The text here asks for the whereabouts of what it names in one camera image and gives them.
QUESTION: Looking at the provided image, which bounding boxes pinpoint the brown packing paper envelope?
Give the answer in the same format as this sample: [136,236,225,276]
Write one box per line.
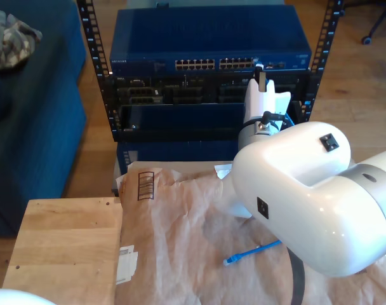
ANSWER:
[115,160,386,305]

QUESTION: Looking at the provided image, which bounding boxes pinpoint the black perforated rack frame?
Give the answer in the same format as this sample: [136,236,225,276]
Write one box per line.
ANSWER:
[76,0,345,143]

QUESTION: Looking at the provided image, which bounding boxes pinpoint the blue network switch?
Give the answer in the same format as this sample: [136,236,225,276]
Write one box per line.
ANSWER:
[109,4,313,76]

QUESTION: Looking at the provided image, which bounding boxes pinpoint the camouflage cloth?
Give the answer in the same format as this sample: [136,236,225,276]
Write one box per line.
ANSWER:
[0,10,43,71]

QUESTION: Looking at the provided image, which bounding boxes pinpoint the blue sofa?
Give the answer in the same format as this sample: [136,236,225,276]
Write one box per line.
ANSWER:
[0,0,88,238]

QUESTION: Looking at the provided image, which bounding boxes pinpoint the black rack server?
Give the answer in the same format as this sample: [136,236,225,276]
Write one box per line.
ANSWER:
[112,74,311,105]

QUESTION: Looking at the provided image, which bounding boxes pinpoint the grey rack base plate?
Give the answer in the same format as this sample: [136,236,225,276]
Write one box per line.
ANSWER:
[111,160,128,196]

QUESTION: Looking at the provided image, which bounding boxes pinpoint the office chair base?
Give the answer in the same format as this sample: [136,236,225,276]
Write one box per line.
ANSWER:
[343,0,386,45]

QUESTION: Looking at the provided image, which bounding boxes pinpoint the blue vented rack unit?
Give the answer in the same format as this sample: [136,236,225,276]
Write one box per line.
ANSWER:
[116,139,242,163]

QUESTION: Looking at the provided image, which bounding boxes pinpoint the black rack shelf blue panel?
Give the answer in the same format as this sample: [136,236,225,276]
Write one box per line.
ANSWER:
[116,102,308,142]

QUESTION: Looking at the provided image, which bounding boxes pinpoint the blue network cable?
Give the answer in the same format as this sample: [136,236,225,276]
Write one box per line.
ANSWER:
[223,57,292,267]

